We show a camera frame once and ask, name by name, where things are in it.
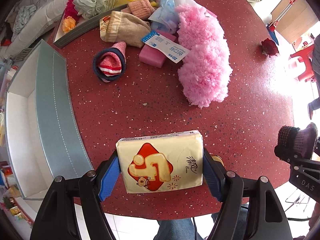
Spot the yellow red tissue pack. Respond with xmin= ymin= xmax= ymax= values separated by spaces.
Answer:
xmin=116 ymin=130 xmax=203 ymax=193

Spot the pink fluffy duster mop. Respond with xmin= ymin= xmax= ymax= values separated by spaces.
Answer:
xmin=174 ymin=0 xmax=233 ymax=108

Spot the red striped navy sock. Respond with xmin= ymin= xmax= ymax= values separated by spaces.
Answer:
xmin=92 ymin=42 xmax=126 ymax=83

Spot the blue white bandage packet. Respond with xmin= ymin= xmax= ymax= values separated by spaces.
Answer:
xmin=141 ymin=30 xmax=190 ymax=63

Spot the beige knit sock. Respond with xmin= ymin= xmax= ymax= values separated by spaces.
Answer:
xmin=99 ymin=11 xmax=151 ymax=48

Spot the grey white curved storage box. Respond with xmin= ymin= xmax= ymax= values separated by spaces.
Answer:
xmin=5 ymin=41 xmax=93 ymax=200

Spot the red plastic stool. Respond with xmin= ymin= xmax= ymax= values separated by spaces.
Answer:
xmin=290 ymin=44 xmax=315 ymax=82

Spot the dark red fabric rose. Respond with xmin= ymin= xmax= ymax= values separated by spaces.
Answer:
xmin=261 ymin=38 xmax=279 ymax=57

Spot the person in grey jacket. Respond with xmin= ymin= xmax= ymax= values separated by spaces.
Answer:
xmin=308 ymin=35 xmax=320 ymax=120

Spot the pink foam sponge block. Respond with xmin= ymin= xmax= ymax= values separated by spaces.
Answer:
xmin=139 ymin=30 xmax=177 ymax=68

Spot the grey curved tray box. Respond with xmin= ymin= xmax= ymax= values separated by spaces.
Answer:
xmin=53 ymin=0 xmax=155 ymax=48

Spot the orange fabric rose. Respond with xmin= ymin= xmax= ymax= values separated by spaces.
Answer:
xmin=62 ymin=16 xmax=76 ymax=33

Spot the light blue mesh cloth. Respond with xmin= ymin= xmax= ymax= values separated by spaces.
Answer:
xmin=148 ymin=0 xmax=180 ymax=34

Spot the pink knit sock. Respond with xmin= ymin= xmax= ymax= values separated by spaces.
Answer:
xmin=121 ymin=0 xmax=157 ymax=20

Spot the magenta fabric flower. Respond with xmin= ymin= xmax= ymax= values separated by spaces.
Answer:
xmin=64 ymin=0 xmax=80 ymax=22

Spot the white grey sofa cover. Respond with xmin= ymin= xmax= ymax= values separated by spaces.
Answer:
xmin=1 ymin=0 xmax=68 ymax=59

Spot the red handled mop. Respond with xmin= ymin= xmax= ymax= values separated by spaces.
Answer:
xmin=266 ymin=0 xmax=296 ymax=45

